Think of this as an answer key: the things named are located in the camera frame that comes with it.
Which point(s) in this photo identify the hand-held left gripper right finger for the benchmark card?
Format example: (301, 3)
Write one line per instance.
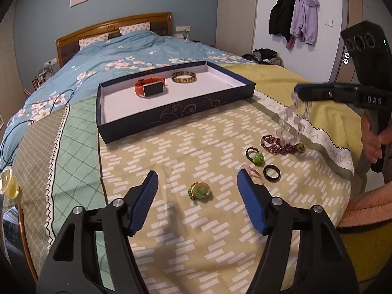
(251, 202)

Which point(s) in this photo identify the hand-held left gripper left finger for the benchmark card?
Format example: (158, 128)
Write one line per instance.
(144, 202)

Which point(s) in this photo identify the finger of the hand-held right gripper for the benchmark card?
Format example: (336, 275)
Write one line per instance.
(315, 93)

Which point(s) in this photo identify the dark blue box tray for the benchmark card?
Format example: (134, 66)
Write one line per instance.
(128, 128)

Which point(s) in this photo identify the person's right hand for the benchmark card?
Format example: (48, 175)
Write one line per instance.
(372, 147)

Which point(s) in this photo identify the pile of clothes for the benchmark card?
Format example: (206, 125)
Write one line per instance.
(263, 55)

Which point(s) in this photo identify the purple jacket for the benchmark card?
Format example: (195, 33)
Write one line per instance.
(304, 15)

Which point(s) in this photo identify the wooden bed with floral bedding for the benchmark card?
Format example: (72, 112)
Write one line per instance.
(199, 147)

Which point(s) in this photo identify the black jacket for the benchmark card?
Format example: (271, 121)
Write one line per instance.
(280, 15)

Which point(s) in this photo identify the orange smart watch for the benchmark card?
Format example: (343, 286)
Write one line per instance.
(153, 88)

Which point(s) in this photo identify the person's orange clothing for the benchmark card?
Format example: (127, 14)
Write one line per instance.
(370, 205)

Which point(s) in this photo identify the tortoiseshell bangle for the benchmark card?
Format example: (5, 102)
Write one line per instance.
(183, 81)

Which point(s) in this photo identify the yellow fleece clothing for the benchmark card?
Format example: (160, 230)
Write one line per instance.
(373, 251)

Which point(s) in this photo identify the glass cup of yellow drink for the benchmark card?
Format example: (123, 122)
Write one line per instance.
(9, 185)

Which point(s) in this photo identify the blue floral duvet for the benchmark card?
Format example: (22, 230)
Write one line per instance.
(107, 55)

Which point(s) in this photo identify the nightstand clutter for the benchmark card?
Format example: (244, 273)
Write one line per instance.
(43, 78)

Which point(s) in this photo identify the white dotted pillow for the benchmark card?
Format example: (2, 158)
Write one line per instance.
(134, 28)
(93, 40)

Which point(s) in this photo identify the wooden headboard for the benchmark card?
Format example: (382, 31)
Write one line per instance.
(92, 32)

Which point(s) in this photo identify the white wall switch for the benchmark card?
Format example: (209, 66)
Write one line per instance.
(328, 23)

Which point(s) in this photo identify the white wall outlet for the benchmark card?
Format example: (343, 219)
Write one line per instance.
(50, 61)
(183, 29)

